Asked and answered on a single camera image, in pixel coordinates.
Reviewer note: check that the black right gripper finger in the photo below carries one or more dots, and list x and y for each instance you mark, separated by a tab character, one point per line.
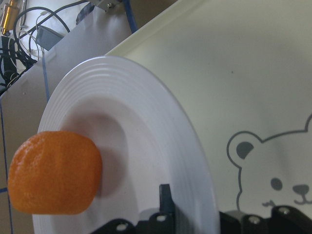
166	203

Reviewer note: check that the white round plate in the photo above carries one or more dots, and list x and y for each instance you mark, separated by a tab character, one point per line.
145	140

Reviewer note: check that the orange fruit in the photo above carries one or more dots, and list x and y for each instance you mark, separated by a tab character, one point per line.
54	173

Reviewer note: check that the cream bear tray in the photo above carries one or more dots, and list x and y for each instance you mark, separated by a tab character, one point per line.
242	70

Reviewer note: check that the gold cylinder tool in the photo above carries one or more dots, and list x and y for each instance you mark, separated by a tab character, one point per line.
10	13

